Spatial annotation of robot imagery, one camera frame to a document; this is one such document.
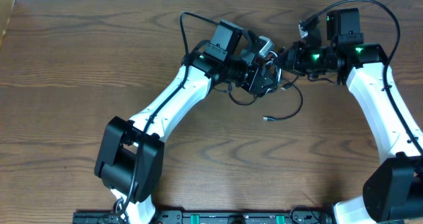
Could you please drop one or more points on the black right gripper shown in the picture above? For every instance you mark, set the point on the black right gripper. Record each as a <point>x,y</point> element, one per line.
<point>295,53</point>

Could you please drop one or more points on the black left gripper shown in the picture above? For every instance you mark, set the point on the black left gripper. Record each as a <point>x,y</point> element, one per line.
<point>258,76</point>

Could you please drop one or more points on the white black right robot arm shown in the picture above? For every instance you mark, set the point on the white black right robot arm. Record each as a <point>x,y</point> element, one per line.
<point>394,191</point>

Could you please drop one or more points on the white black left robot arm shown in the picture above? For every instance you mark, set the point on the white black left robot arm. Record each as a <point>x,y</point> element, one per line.
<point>130,159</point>

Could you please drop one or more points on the black mounting rail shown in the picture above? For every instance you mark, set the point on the black mounting rail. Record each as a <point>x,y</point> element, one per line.
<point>301,216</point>

